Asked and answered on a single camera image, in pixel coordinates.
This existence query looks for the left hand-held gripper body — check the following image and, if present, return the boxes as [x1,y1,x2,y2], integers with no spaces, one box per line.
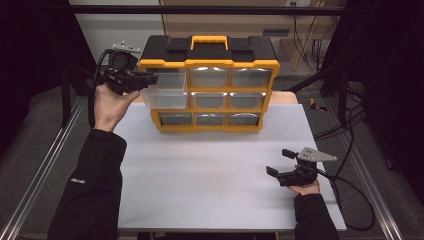
[95,40,143,96]

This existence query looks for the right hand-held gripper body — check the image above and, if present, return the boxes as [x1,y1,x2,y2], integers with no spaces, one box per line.
[277,146,338,188]

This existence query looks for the clear plastic drawer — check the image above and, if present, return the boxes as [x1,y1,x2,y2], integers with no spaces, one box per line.
[139,72,190,110]

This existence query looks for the yellow and black organizer cabinet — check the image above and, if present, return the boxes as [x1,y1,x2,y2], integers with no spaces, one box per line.
[137,34,281,133]

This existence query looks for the person's right hand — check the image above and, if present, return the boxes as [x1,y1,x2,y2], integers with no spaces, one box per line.
[287,179,322,197]

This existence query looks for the person's left hand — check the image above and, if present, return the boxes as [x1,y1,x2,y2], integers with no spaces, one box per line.
[93,82,141,133]

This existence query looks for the yellow and black tool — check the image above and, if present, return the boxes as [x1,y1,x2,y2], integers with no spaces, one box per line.
[309,97,328,112]

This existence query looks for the black metal stand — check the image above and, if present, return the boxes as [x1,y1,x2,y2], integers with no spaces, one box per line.
[60,63,98,128]
[286,63,352,128]

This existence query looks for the set of clear drawers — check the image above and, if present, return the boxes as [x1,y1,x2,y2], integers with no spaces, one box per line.
[156,66,273,127]

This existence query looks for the black curtain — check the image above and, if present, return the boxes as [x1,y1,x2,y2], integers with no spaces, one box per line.
[0,0,98,151]
[319,0,424,194]

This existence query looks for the beige wooden furniture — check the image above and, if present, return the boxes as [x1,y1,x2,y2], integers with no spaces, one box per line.
[161,0,338,39]

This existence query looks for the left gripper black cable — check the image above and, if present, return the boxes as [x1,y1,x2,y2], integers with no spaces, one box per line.
[87,48,116,129]

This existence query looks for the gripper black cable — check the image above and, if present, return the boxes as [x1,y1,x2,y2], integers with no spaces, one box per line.
[316,168,377,232]
[87,48,116,129]

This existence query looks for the yellow carry handle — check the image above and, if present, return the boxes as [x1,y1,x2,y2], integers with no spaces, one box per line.
[189,35,230,52]

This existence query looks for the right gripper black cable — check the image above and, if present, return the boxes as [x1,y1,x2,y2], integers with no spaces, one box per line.
[316,168,377,232]

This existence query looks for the black horizontal frame bar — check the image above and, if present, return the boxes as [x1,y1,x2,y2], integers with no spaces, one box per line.
[68,4,346,16]

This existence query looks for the aluminium rail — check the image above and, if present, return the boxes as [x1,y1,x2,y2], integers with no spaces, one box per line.
[0,96,86,240]
[343,133,406,240]

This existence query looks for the hanging black cables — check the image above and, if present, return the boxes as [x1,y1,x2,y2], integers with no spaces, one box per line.
[292,14,332,72]

